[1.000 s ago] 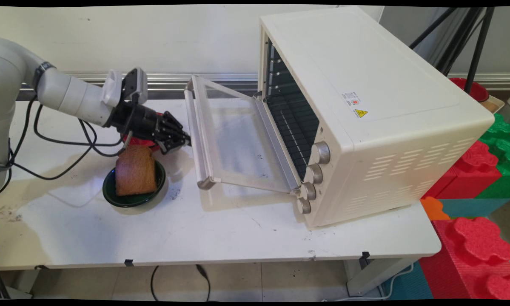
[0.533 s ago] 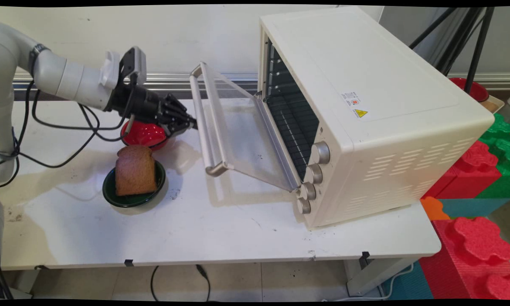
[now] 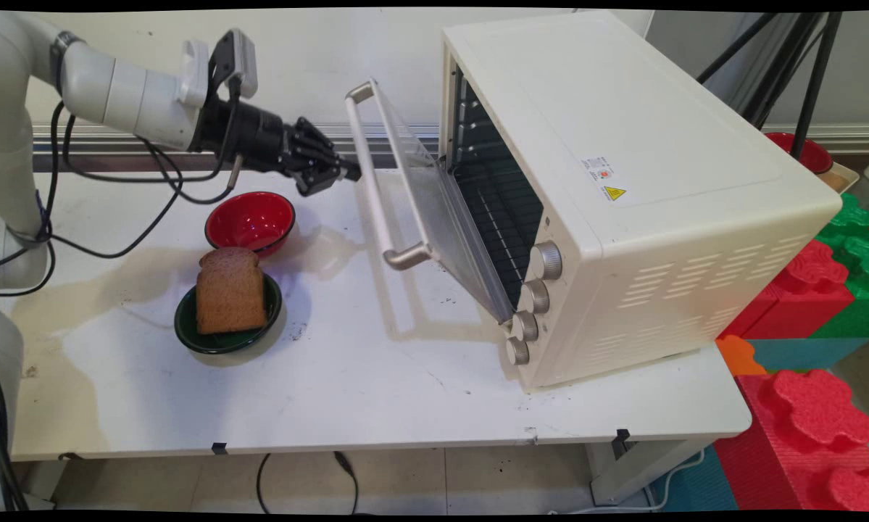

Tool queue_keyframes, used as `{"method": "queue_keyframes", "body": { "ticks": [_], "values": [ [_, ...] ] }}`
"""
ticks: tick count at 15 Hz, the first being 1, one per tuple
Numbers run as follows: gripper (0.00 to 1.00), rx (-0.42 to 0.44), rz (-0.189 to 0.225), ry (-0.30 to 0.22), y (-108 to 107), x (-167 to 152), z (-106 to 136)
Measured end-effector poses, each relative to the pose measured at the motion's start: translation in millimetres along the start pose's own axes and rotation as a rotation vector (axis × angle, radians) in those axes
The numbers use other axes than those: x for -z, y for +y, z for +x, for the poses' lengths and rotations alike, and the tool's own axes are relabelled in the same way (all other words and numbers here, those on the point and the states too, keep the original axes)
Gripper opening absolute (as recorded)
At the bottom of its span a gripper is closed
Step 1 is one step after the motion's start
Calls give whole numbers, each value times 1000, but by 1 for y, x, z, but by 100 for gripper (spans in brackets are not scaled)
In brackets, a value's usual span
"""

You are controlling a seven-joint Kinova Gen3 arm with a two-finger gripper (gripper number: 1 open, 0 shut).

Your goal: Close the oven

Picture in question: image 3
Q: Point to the silver oven knob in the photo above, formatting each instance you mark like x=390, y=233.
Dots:
x=535, y=296
x=547, y=261
x=525, y=325
x=517, y=351

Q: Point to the white label sticker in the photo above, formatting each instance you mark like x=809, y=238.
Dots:
x=598, y=169

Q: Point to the dark green bowl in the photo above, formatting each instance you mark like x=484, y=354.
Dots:
x=224, y=339

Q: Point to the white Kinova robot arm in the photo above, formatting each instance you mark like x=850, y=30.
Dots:
x=130, y=94

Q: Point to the black tripod legs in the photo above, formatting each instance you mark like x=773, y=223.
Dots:
x=815, y=80

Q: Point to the yellow warning sticker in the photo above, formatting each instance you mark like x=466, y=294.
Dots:
x=614, y=193

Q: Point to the thin teal foam block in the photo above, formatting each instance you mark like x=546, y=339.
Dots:
x=804, y=353

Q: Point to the beige box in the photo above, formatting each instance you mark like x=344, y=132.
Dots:
x=843, y=177

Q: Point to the black table clip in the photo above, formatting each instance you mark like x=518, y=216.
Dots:
x=219, y=449
x=622, y=436

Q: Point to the aluminium rail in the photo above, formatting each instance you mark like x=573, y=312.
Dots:
x=376, y=138

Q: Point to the cream toaster oven body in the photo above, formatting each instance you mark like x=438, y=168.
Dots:
x=659, y=145

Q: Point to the brown bread slice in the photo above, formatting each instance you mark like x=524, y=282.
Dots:
x=230, y=290

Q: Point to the red bowl with dark rim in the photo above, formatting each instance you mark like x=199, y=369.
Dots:
x=249, y=221

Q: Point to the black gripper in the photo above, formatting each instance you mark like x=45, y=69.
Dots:
x=249, y=138

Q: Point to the large red foam block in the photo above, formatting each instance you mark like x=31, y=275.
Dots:
x=804, y=442

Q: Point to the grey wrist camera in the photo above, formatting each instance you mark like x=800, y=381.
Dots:
x=238, y=61

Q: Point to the orange foam block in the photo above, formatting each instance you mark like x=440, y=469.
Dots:
x=738, y=357

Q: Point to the small red foam block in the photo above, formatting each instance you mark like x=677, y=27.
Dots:
x=804, y=290

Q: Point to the teal foam floor mat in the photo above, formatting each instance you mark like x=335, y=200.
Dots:
x=695, y=486

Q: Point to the red bowl on beige box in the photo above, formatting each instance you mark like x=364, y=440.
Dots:
x=811, y=154

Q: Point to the green foam block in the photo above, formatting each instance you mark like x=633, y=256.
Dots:
x=851, y=239

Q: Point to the white table leg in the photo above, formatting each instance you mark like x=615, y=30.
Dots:
x=644, y=467

